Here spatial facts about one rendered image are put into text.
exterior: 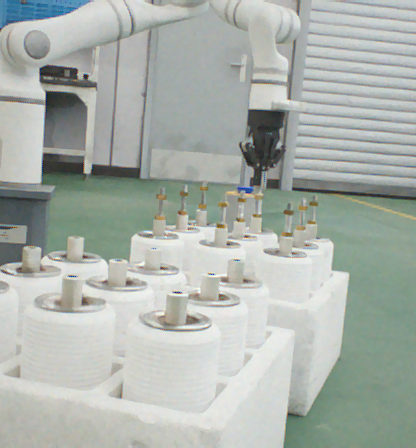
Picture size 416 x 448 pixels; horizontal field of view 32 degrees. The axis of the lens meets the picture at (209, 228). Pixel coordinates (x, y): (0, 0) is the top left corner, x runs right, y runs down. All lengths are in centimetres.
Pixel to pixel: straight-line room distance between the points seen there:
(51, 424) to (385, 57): 634
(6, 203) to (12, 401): 79
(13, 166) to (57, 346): 80
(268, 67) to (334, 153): 530
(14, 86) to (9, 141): 11
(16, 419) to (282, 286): 58
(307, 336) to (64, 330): 54
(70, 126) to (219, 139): 132
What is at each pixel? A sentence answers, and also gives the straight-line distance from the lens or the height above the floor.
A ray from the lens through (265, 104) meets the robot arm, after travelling 145.
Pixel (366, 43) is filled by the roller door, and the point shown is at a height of 137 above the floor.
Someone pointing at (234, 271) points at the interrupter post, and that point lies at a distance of 95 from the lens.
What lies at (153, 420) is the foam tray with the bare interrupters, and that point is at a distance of 70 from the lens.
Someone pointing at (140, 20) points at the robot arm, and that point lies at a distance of 162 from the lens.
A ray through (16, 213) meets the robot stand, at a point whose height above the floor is 25.
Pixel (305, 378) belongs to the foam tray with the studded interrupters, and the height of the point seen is 7.
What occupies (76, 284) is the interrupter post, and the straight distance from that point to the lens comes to 77.
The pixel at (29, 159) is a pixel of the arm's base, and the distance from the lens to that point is 151.
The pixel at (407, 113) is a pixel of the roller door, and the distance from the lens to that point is 698.
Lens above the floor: 44
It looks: 7 degrees down
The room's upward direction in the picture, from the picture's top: 5 degrees clockwise
